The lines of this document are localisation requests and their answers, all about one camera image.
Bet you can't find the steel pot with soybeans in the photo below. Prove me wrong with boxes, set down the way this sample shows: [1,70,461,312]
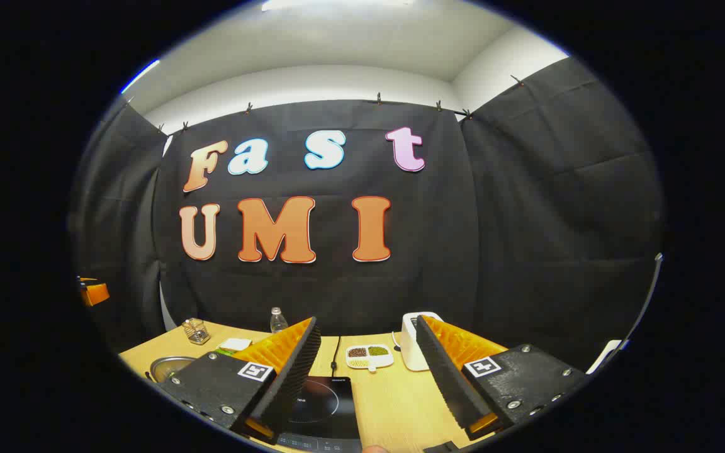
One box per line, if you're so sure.
[149,355,198,384]

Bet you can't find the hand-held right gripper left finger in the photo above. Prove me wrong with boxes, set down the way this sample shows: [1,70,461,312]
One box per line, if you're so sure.
[160,316,323,445]

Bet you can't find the black induction cooktop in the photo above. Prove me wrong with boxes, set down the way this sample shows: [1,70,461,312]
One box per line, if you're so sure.
[274,376,363,453]

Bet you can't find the row of cloth clips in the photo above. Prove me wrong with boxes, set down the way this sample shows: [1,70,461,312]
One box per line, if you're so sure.
[125,74,525,136]

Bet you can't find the ceiling light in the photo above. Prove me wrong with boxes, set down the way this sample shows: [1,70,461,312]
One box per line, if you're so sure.
[261,0,415,12]

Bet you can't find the white toaster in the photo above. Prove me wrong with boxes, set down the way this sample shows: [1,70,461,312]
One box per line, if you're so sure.
[400,311,444,372]

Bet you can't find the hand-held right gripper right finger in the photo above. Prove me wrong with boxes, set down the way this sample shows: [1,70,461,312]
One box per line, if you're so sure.
[415,315,590,441]

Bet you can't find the metal wire holder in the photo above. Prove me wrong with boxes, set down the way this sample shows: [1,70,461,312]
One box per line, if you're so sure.
[182,318,211,345]

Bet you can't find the white divided dish with beans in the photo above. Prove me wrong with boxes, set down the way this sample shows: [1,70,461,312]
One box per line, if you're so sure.
[345,344,395,372]

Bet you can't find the white panel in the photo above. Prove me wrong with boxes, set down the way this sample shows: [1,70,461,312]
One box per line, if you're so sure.
[586,338,629,373]

